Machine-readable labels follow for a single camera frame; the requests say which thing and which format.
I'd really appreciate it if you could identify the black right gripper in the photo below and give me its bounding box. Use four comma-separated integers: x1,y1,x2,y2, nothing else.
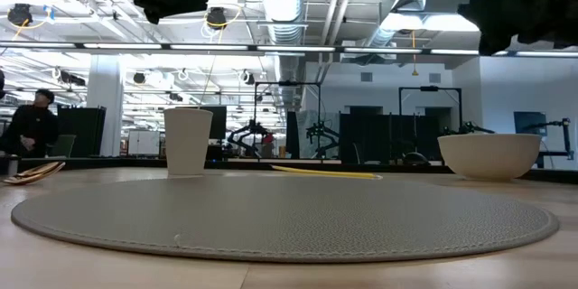
456,0,578,57

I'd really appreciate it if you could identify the gold spoon orange handle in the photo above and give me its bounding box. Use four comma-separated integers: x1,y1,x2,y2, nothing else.
2,165,62,186

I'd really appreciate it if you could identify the blue screen monitor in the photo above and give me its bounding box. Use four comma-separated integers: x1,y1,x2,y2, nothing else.
513,110,549,139

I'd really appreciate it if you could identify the white square pillar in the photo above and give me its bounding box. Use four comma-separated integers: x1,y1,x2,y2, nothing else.
86,53,126,157

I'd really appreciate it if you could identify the long ceiling light bar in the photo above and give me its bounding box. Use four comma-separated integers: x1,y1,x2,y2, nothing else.
0,42,578,59

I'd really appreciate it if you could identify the black computer monitor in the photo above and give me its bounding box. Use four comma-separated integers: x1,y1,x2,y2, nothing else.
198,106,228,142

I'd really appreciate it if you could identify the white ceramic bowl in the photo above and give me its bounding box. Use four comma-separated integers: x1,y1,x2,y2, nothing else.
436,133,542,182

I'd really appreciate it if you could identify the white cabinet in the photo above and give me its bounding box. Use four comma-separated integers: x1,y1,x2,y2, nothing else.
127,129,162,157

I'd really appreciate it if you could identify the white paper cup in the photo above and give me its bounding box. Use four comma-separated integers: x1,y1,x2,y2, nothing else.
163,107,214,178

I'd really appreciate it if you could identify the black partition panel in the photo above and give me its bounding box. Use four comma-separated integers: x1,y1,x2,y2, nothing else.
339,112,442,164
57,105,107,158

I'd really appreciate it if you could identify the green chair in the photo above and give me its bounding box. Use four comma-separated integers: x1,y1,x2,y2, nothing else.
48,134,78,159

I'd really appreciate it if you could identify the person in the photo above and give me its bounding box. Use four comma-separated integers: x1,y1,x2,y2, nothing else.
0,89,60,159

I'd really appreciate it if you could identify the thin yellow stick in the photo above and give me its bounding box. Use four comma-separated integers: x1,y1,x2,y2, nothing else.
270,164,384,181

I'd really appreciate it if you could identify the round grey woven placemat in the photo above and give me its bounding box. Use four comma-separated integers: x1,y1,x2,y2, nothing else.
10,174,560,264

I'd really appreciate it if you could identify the black ceiling cord reel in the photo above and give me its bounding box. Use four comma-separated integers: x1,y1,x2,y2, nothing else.
206,5,228,31
6,3,34,28

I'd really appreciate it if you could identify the yellow hanging cord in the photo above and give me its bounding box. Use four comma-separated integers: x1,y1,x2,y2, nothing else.
409,30,420,78

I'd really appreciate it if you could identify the black metal gantry frame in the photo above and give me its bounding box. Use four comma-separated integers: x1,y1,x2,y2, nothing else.
253,79,322,162
398,85,463,136

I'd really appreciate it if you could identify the black aluminium table frame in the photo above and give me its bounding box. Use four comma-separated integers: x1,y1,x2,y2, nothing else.
0,155,578,185

